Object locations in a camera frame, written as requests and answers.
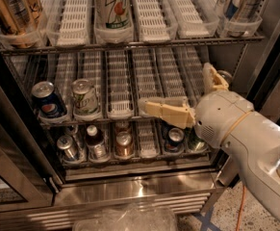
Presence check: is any silver can bottom shelf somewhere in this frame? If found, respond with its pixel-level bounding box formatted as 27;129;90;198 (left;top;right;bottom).
57;135;79;161

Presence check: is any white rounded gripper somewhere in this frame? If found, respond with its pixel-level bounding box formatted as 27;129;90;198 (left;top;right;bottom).
138;63;254;148

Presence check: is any blue silver tall can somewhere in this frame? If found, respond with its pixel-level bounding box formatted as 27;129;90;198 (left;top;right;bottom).
215;0;262;38

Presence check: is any gold can top shelf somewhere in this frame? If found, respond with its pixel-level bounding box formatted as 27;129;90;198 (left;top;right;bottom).
0;0;45;49

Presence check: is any copper brown can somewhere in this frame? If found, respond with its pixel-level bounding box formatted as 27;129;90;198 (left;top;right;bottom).
115;131;134;157

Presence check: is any white green 7up can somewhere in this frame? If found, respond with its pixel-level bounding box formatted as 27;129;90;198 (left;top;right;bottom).
71;79;98;116

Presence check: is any green can bottom shelf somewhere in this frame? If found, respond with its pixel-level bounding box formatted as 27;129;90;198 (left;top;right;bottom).
188;129;207;152

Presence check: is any dark blue can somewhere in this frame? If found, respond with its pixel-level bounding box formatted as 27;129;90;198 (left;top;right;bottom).
165;128;185;153

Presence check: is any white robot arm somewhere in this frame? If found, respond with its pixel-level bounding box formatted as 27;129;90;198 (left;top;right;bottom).
138;63;280;221

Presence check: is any orange cable on floor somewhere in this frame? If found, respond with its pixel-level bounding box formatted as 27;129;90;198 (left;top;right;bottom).
235;185;247;231

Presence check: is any clear plastic bag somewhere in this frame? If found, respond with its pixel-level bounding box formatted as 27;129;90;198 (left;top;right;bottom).
72;205;178;231

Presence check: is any dark bottle white cap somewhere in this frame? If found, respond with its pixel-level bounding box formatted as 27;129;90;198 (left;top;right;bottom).
86;125;108;160

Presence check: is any stainless steel fridge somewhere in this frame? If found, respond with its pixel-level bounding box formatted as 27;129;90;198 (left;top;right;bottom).
0;0;280;231

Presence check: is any glass fridge door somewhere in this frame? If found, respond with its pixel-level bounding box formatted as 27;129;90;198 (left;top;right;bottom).
0;22;65;214

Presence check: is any white 7up zero can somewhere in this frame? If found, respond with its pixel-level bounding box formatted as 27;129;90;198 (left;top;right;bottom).
94;0;130;31

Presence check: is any blue tape cross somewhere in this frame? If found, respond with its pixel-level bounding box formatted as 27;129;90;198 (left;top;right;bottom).
193;209;221;231

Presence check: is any green soda can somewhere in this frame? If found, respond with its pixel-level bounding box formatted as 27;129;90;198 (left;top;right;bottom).
217;70;233;84

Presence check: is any blue pepsi can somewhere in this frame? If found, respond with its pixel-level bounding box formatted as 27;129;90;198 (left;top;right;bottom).
32;81;67;118

